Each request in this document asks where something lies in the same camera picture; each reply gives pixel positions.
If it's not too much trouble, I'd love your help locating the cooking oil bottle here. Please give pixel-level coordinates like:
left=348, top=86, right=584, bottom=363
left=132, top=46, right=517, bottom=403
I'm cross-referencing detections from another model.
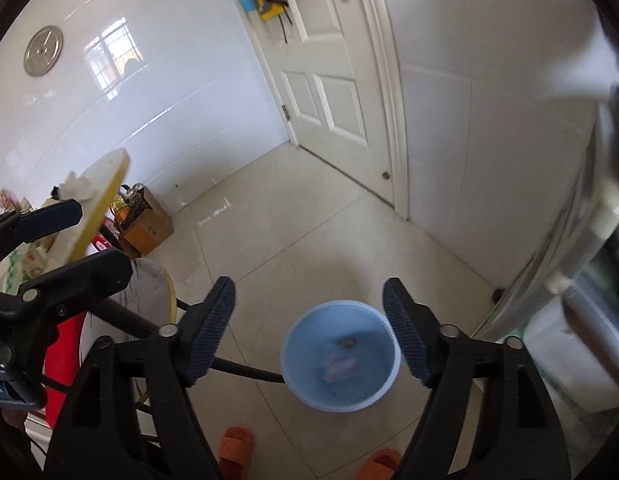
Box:
left=110, top=193, right=132, bottom=230

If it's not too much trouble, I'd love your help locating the right orange slipper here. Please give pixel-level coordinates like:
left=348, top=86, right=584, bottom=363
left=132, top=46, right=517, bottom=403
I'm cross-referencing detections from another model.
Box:
left=355, top=448, right=402, bottom=480

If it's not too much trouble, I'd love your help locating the red plastic stool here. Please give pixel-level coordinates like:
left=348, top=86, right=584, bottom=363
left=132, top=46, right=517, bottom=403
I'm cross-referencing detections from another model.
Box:
left=44, top=313, right=86, bottom=429

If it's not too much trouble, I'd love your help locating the white appliance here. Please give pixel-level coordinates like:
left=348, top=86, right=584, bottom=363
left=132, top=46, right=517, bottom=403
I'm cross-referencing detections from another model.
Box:
left=474, top=86, right=619, bottom=413

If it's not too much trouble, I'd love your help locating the left orange slipper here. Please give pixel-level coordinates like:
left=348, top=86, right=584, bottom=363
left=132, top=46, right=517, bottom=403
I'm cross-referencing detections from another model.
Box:
left=218, top=426, right=255, bottom=480

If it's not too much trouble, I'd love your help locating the brown cardboard box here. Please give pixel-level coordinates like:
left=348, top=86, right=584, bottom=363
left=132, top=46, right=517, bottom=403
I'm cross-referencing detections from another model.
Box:
left=122, top=186, right=174, bottom=256

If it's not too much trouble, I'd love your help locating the white panel door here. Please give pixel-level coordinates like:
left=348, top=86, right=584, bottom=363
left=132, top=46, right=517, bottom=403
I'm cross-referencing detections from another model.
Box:
left=246, top=0, right=409, bottom=219

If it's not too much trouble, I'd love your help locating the yellow hanging cloth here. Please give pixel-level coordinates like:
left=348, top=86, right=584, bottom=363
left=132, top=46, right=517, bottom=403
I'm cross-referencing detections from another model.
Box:
left=254, top=0, right=288, bottom=22

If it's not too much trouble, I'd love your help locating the orange slipper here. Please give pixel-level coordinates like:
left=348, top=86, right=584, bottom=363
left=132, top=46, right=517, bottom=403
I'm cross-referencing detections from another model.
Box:
left=218, top=426, right=255, bottom=480
left=355, top=448, right=402, bottom=480

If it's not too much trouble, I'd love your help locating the person's left hand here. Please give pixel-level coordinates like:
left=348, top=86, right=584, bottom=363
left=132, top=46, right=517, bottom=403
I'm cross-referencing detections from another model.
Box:
left=0, top=408, right=29, bottom=432

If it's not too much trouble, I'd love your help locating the light blue plastic bucket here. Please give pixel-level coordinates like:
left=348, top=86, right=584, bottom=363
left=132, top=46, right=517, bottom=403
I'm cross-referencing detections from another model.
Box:
left=280, top=300, right=402, bottom=414

